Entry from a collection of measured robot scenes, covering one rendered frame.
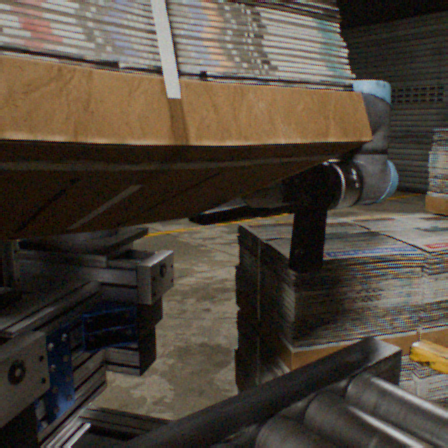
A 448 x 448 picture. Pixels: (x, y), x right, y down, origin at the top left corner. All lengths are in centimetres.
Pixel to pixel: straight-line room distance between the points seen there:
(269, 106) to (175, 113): 8
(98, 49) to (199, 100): 7
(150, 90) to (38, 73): 6
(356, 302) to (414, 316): 15
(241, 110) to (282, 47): 8
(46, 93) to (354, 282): 76
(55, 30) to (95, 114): 5
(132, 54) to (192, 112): 5
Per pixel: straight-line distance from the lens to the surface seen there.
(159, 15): 32
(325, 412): 49
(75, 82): 27
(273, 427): 46
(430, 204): 145
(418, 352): 59
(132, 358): 114
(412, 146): 886
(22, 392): 73
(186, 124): 29
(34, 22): 29
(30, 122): 25
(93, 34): 30
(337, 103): 40
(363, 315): 97
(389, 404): 52
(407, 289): 101
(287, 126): 35
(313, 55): 41
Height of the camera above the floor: 106
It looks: 11 degrees down
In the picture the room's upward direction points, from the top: straight up
